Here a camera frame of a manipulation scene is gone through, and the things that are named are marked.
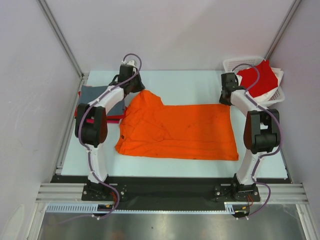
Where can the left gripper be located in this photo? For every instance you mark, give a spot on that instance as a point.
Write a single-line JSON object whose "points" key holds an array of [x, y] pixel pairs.
{"points": [[141, 86]]}

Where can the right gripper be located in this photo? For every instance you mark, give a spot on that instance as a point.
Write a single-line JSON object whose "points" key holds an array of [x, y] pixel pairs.
{"points": [[224, 99]]}

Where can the orange t-shirt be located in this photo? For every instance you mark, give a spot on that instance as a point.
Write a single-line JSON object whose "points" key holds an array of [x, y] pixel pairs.
{"points": [[193, 132]]}

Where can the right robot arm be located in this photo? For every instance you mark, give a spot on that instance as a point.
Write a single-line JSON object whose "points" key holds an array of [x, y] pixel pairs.
{"points": [[262, 133]]}

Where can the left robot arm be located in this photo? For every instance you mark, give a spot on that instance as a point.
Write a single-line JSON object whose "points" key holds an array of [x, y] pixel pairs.
{"points": [[91, 126]]}

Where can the red folded t-shirt in stack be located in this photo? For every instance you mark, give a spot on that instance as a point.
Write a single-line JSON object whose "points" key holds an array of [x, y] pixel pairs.
{"points": [[113, 117]]}

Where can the magenta folded t-shirt in stack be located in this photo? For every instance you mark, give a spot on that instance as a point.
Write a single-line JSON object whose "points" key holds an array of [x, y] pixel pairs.
{"points": [[108, 120]]}

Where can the white plastic basket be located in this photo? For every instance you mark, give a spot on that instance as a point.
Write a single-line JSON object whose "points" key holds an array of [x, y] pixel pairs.
{"points": [[271, 97]]}

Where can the red t-shirt in basket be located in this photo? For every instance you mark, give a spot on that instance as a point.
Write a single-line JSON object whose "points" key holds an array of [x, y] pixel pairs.
{"points": [[267, 79]]}

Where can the white cloth in basket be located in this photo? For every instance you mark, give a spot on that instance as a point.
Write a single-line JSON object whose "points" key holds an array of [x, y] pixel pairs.
{"points": [[261, 81]]}

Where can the grey folded t-shirt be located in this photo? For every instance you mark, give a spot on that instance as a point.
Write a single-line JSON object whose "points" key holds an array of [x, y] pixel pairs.
{"points": [[113, 102]]}

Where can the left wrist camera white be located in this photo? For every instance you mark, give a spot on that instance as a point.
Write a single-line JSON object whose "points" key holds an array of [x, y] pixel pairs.
{"points": [[130, 62]]}

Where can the right aluminium corner post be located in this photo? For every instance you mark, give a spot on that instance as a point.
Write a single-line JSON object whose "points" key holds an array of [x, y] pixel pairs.
{"points": [[294, 7]]}

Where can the aluminium corner post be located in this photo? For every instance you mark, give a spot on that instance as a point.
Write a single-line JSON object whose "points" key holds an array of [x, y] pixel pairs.
{"points": [[294, 7], [48, 14]]}

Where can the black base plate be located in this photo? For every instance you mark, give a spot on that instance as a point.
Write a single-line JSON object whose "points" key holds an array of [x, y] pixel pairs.
{"points": [[163, 191]]}

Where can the aluminium frame rail front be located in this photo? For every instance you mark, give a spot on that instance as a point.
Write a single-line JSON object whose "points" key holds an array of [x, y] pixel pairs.
{"points": [[72, 193]]}

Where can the white cable duct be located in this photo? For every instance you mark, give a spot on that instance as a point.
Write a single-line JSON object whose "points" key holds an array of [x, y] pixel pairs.
{"points": [[104, 208]]}

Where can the left aluminium corner post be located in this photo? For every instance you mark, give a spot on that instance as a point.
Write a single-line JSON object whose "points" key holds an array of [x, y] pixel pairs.
{"points": [[48, 14]]}

